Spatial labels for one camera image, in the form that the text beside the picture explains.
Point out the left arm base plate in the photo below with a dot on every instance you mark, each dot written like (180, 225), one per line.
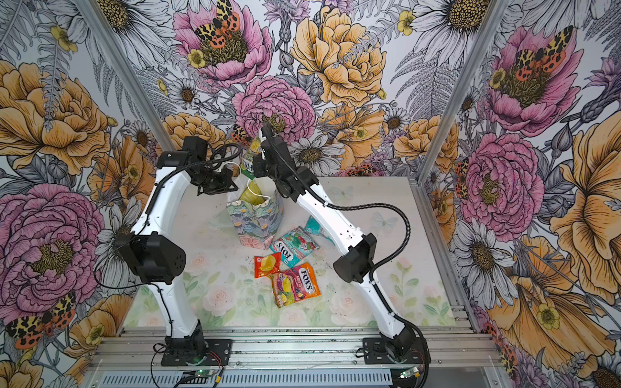
(211, 352)

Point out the corner aluminium post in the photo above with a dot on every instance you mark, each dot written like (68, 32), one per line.
(485, 37)
(113, 48)

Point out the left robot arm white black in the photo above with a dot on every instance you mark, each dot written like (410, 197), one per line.
(148, 249)

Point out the orange fruit Fox's packet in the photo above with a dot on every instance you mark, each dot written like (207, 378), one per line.
(294, 285)

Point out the right corner aluminium post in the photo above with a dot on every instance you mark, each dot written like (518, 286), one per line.
(485, 37)

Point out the teal Fox's candy packet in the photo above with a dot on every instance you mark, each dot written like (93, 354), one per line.
(313, 229)

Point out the small red lemon sachet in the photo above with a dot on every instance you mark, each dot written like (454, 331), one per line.
(267, 265)

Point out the yellow corn chips packet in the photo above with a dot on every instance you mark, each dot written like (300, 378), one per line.
(252, 194)

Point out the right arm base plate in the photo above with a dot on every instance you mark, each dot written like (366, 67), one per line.
(380, 351)

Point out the left corner aluminium post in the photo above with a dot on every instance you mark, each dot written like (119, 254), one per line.
(113, 48)

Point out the aluminium mounting rail frame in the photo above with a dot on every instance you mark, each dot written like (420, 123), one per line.
(296, 348)

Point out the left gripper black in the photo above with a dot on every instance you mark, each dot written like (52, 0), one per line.
(226, 183)

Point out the white vented cable duct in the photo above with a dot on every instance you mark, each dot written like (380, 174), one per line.
(253, 378)

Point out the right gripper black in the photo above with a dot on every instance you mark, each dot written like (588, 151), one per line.
(259, 162)

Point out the green red Fox's packet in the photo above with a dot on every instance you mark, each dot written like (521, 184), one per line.
(294, 246)

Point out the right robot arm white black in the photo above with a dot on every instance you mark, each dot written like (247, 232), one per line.
(356, 265)

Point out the floral paper gift bag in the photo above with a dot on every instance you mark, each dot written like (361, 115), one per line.
(256, 226)

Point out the green yellow Fox's packet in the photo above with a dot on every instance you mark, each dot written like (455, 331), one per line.
(247, 166)

